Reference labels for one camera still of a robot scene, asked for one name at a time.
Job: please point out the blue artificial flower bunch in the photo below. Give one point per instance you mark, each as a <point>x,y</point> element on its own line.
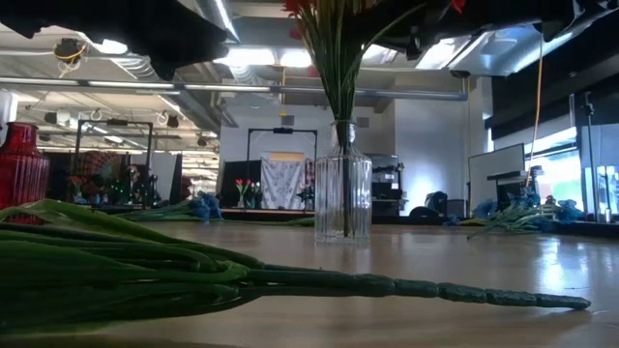
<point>314,282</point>
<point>527,199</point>
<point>205,205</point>

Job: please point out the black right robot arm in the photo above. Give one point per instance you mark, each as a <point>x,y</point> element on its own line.
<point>556,12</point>

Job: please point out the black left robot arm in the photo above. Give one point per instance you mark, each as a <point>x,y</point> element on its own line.
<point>145,29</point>

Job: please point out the clear ribbed glass vase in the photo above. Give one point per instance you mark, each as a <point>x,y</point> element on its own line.
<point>329,193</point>

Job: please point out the background tulips in vase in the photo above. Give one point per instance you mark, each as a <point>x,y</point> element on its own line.
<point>243,186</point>

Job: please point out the red ribbed glass vase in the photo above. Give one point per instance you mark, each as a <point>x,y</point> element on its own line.
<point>21,169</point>

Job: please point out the long horizontal ceiling pipe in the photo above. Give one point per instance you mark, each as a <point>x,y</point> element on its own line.
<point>411,93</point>

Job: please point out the silver ventilation hood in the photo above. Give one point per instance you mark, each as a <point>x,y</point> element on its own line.
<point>508,53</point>

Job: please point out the black shelf unit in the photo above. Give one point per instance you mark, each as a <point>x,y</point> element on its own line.
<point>387,174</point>

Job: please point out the bright ceiling light panel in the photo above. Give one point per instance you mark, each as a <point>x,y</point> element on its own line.
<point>251,57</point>

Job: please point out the whiteboard on stand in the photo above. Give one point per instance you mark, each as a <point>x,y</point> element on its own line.
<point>493,174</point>

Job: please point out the black equipment stand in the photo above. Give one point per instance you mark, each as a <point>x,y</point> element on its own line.
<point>508,176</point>

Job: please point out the black office chair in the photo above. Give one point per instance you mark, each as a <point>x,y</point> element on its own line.
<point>435,203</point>

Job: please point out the white patterned cloth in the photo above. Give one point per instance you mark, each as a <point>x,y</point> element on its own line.
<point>283,183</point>

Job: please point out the black tripod stand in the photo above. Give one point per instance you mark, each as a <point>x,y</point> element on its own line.
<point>591,145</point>

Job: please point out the white pillar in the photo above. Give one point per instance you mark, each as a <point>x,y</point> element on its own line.
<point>7,116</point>

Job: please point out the black background gantry frame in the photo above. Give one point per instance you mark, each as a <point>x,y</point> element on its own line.
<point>283,130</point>
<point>113,123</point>

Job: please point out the silver round air duct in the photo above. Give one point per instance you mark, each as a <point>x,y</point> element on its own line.
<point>220,19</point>

